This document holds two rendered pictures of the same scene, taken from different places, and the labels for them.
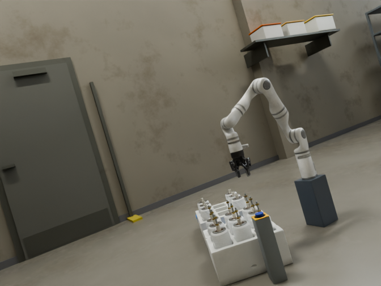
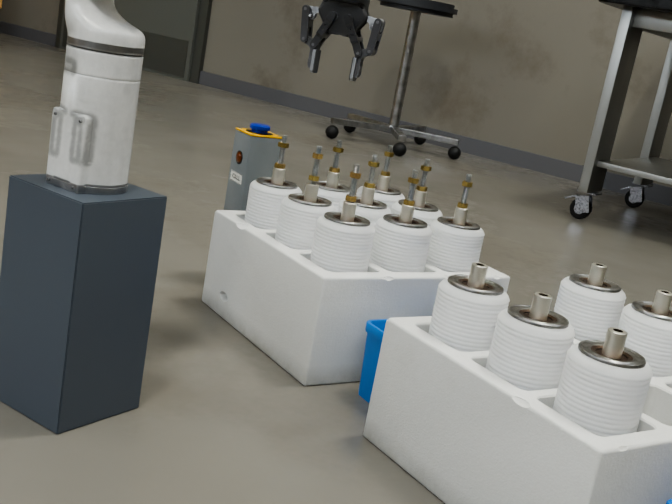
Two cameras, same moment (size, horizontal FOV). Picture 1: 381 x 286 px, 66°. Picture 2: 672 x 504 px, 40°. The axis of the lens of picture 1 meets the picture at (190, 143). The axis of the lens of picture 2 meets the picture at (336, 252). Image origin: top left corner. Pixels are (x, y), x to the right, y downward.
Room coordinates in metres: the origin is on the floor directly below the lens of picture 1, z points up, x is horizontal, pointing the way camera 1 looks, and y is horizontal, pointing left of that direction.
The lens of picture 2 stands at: (3.04, -0.99, 0.56)
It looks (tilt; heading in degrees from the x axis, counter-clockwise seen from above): 14 degrees down; 149
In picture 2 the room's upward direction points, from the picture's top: 11 degrees clockwise
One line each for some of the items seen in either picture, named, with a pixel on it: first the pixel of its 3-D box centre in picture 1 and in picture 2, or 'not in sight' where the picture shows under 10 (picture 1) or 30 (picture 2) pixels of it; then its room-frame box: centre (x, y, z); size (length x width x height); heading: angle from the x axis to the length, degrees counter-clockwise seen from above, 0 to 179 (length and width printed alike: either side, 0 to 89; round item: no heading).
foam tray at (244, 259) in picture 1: (242, 244); (349, 289); (1.67, -0.12, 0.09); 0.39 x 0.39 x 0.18; 4
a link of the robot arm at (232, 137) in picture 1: (229, 130); not in sight; (1.70, -0.24, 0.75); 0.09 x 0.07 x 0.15; 17
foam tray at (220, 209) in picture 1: (225, 220); (572, 427); (2.23, -0.09, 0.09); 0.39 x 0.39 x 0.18; 4
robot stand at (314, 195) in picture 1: (316, 200); (77, 296); (1.89, -0.67, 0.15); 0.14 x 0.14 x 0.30; 27
